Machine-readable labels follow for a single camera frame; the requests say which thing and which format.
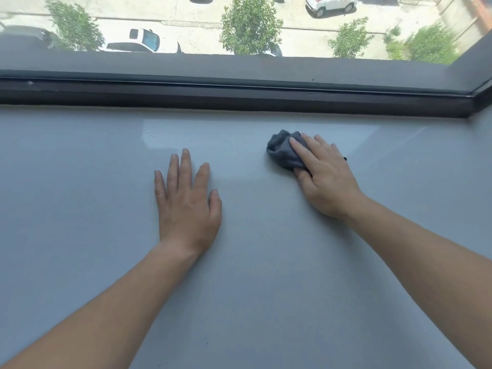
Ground dark window frame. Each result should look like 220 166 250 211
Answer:
0 25 492 119

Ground dark grey car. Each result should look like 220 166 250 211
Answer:
0 24 59 50

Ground person's right forearm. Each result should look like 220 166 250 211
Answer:
345 190 492 369

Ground white car with sunroof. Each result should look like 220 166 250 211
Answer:
99 28 183 54

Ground person's left hand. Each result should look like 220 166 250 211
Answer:
154 148 223 260

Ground dark grey cleaning cloth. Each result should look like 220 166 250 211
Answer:
266 129 348 176

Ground white hatchback car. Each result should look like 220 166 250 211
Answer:
304 0 359 18

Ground small green tree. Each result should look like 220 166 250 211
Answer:
327 17 375 59

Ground green bushes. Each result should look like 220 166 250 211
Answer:
384 22 463 66

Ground person's left forearm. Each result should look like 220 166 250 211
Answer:
0 240 200 369

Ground person's right hand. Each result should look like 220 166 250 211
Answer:
289 134 366 220

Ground large round green tree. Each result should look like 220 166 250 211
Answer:
219 0 284 56

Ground slender green tree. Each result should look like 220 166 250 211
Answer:
42 0 105 52

